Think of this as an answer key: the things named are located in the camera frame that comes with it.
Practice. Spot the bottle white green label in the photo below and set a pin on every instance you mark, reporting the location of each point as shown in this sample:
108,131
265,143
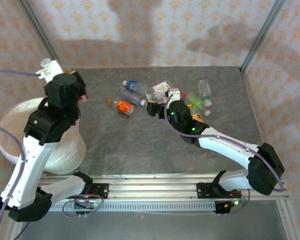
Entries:
160,88

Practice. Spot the small red capped bottle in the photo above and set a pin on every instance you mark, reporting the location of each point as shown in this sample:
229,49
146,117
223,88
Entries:
184,95

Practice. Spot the green plastic bottle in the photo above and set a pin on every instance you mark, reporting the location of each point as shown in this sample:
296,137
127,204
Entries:
196,101

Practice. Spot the clear crushed plastic bottle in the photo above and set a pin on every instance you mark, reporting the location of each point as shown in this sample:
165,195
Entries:
130,96

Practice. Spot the white bottle cap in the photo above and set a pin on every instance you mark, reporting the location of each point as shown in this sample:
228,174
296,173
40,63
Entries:
207,113

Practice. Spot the bright orange label bottle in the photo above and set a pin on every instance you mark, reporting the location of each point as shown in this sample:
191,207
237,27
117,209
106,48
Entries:
125,106

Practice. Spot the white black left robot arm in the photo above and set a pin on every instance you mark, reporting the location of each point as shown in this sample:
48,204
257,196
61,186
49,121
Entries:
27,172

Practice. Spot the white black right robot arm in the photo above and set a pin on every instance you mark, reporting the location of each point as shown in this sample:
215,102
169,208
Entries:
227,147

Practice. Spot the translucent plastic bin liner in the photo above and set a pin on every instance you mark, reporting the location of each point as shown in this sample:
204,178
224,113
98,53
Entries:
13,112

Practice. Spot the white plastic waste bin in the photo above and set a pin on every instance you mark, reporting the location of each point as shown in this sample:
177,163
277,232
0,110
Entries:
65,160

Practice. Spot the blue label water bottle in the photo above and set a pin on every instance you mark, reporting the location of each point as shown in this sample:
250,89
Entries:
133,85

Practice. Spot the grey metal front panel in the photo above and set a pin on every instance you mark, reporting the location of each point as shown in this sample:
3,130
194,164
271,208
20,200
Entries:
152,225

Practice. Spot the aluminium frame post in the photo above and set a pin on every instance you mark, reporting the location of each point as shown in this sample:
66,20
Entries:
43,37
261,37

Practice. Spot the aluminium mounting rail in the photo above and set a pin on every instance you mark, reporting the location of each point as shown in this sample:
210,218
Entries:
152,188

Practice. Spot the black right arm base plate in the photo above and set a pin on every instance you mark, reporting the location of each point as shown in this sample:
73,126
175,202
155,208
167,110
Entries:
205,191

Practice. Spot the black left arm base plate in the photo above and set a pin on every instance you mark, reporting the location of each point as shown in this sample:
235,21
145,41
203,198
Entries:
101,191

